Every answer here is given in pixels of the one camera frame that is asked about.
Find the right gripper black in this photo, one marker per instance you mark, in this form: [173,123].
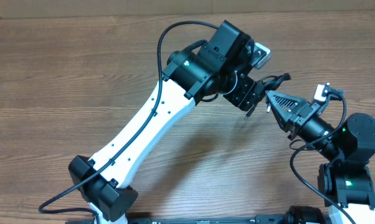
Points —
[299,111]

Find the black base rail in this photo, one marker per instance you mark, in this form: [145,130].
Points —
[146,218]

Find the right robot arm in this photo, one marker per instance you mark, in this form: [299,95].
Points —
[344,181]

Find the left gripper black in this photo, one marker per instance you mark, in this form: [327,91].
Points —
[247,95]

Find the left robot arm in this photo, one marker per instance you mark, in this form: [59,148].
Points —
[218,66]

